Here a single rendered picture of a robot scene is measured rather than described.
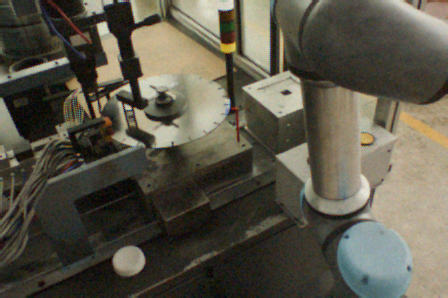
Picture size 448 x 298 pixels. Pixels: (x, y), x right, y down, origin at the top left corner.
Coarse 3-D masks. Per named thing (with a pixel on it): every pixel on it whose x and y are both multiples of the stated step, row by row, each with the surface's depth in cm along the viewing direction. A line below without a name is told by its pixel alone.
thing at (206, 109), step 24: (144, 96) 114; (192, 96) 112; (216, 96) 111; (120, 120) 106; (144, 120) 105; (168, 120) 104; (192, 120) 104; (216, 120) 103; (144, 144) 98; (168, 144) 97
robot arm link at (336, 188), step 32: (288, 0) 52; (288, 32) 54; (288, 64) 59; (320, 96) 60; (352, 96) 60; (320, 128) 64; (352, 128) 64; (320, 160) 69; (352, 160) 68; (320, 192) 74; (352, 192) 73; (320, 224) 78
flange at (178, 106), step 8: (176, 96) 110; (152, 104) 108; (160, 104) 106; (168, 104) 106; (176, 104) 107; (184, 104) 108; (152, 112) 106; (160, 112) 105; (168, 112) 105; (176, 112) 105
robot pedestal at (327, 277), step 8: (328, 272) 92; (312, 280) 90; (320, 280) 90; (328, 280) 90; (304, 288) 89; (312, 288) 89; (320, 288) 89; (328, 288) 89; (288, 296) 88; (296, 296) 88; (304, 296) 88; (312, 296) 88; (320, 296) 87
